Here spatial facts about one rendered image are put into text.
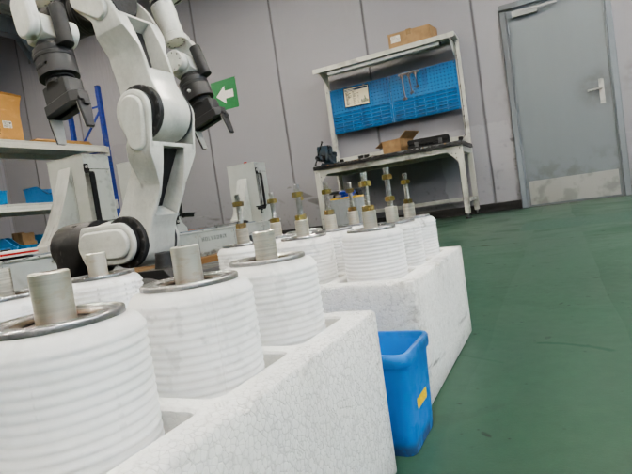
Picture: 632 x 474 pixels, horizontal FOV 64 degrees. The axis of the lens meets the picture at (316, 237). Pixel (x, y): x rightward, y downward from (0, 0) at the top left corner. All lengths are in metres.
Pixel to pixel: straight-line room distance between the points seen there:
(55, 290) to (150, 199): 1.12
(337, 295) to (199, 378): 0.40
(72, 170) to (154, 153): 1.92
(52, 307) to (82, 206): 2.92
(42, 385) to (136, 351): 0.05
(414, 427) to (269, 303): 0.25
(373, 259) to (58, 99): 0.84
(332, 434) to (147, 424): 0.18
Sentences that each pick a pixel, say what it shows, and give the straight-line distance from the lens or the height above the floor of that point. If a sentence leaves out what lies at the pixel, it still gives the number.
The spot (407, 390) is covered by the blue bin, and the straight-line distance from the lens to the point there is 0.61.
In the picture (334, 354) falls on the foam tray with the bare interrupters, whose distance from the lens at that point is 0.45.
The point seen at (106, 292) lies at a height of 0.24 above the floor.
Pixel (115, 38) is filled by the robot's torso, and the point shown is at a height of 0.81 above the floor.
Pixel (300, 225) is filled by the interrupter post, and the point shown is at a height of 0.27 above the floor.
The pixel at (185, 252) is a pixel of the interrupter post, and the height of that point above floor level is 0.28.
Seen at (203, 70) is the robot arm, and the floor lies 0.76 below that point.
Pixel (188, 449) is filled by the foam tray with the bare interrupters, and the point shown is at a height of 0.18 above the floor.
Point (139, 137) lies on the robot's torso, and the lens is 1.38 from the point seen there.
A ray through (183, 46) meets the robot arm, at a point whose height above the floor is 0.86.
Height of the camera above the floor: 0.29
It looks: 3 degrees down
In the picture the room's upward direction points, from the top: 8 degrees counter-clockwise
